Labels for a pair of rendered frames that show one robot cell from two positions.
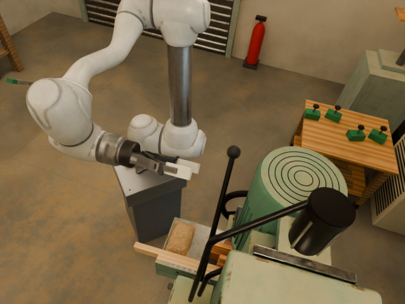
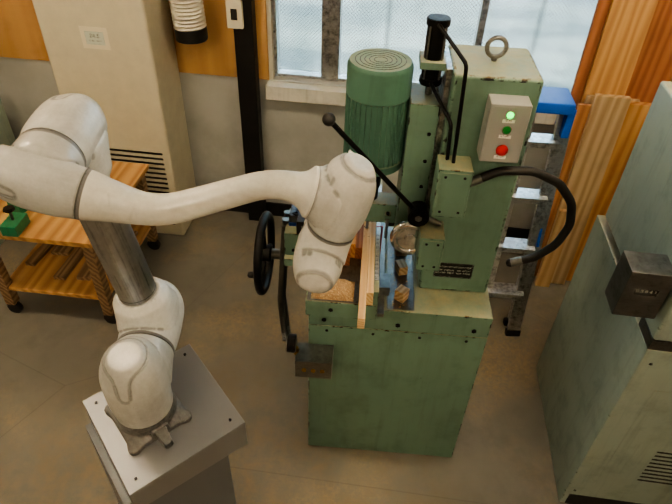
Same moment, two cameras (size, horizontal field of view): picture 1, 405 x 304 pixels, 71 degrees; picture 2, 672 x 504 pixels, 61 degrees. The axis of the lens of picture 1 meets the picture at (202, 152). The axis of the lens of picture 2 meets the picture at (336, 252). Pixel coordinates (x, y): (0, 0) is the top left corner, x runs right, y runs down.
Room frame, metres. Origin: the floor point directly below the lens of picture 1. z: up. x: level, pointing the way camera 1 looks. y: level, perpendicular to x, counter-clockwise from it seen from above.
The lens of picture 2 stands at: (0.60, 1.26, 2.08)
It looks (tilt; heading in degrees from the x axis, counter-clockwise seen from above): 40 degrees down; 264
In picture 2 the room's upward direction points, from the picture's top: 2 degrees clockwise
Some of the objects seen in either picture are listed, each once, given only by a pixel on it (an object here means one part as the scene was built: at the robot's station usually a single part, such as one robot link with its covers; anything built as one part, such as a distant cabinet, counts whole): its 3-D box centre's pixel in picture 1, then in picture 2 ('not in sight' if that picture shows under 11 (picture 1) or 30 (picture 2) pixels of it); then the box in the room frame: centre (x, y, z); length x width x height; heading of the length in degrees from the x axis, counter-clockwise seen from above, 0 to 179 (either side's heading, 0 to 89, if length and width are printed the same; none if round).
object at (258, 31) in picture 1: (256, 42); not in sight; (3.29, -0.46, 0.30); 0.19 x 0.18 x 0.60; 168
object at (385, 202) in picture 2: not in sight; (374, 209); (0.32, -0.19, 1.03); 0.14 x 0.07 x 0.09; 171
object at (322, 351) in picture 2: not in sight; (313, 361); (0.53, 0.04, 0.58); 0.12 x 0.08 x 0.08; 171
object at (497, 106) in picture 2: not in sight; (503, 129); (0.05, -0.01, 1.40); 0.10 x 0.06 x 0.16; 171
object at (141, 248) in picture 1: (210, 269); (364, 258); (0.36, -0.08, 0.92); 0.55 x 0.02 x 0.04; 81
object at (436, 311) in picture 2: not in sight; (398, 274); (0.22, -0.18, 0.76); 0.57 x 0.45 x 0.09; 171
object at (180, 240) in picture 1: (181, 236); (333, 286); (0.47, 0.04, 0.91); 0.12 x 0.09 x 0.03; 171
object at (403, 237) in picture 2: not in sight; (410, 237); (0.24, -0.05, 1.02); 0.12 x 0.03 x 0.12; 171
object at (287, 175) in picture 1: (279, 218); (376, 113); (0.34, -0.20, 1.35); 0.18 x 0.18 x 0.31
